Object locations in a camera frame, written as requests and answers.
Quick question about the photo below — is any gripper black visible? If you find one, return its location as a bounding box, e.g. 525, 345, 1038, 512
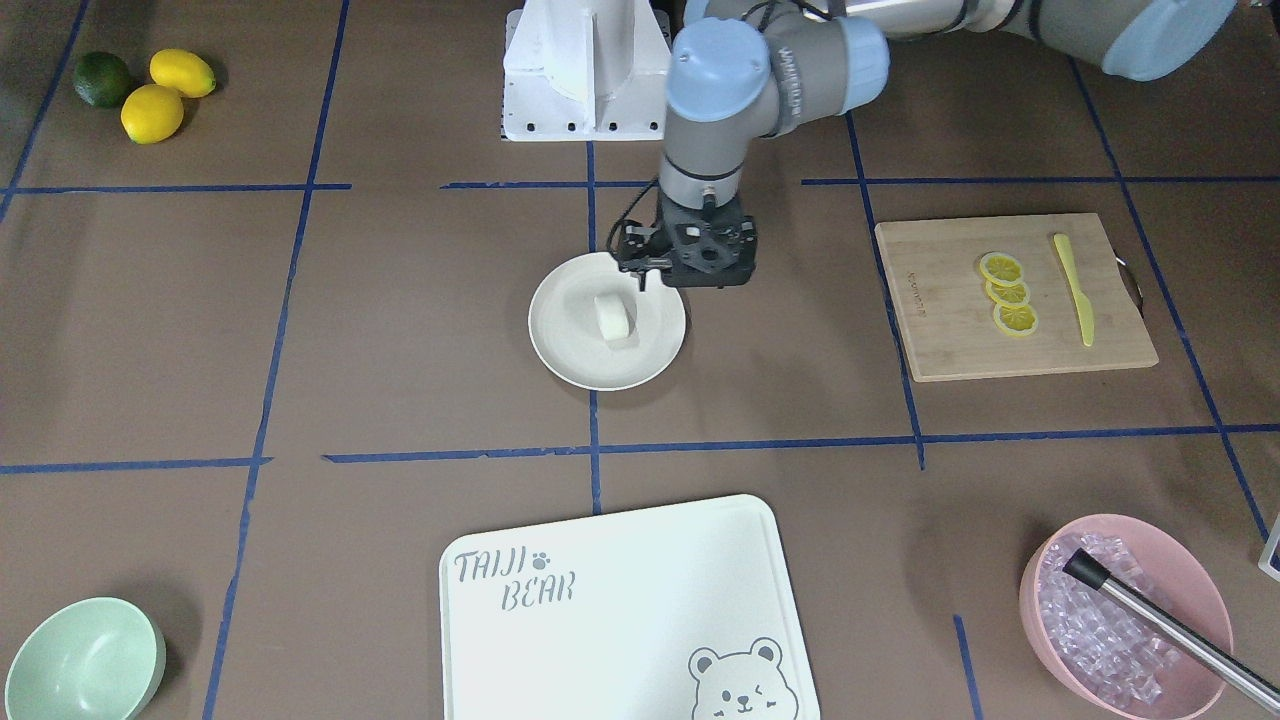
612, 195, 758, 291

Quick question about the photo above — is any white steamed bun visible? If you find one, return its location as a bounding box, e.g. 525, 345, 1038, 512
591, 293, 639, 350

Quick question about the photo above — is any cream round plate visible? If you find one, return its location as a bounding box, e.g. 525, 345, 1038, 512
527, 252, 686, 391

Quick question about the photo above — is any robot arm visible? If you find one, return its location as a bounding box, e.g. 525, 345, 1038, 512
605, 1, 1235, 288

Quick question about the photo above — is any white bear tray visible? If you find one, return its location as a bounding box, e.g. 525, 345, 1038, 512
439, 495, 820, 719

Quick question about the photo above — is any bamboo cutting board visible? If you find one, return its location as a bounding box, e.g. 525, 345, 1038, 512
876, 213, 1158, 382

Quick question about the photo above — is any lemon slice middle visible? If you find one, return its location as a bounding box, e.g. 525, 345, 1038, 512
983, 281, 1030, 307

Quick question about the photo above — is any yellow plastic knife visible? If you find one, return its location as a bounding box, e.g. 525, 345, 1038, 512
1052, 233, 1096, 348

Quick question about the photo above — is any steel muddler black tip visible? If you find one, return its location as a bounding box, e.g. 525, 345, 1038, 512
1062, 550, 1279, 716

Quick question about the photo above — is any yellow lemon upper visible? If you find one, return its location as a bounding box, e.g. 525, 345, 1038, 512
148, 47, 218, 99

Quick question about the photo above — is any yellow lemon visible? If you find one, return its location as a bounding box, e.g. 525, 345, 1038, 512
120, 85, 186, 145
148, 47, 218, 99

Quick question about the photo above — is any pink bowl with ice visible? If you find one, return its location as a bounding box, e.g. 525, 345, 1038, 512
1019, 514, 1234, 719

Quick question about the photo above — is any yellow lemon lower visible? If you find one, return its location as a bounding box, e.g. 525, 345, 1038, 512
120, 85, 186, 145

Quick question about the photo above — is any green lime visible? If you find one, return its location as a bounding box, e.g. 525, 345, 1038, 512
73, 51, 134, 108

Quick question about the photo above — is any mint green bowl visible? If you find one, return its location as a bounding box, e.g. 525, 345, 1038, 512
4, 597, 166, 719

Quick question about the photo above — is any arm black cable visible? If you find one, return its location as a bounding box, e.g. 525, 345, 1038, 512
605, 184, 663, 251

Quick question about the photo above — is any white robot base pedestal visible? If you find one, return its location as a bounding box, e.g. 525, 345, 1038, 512
500, 1, 672, 142

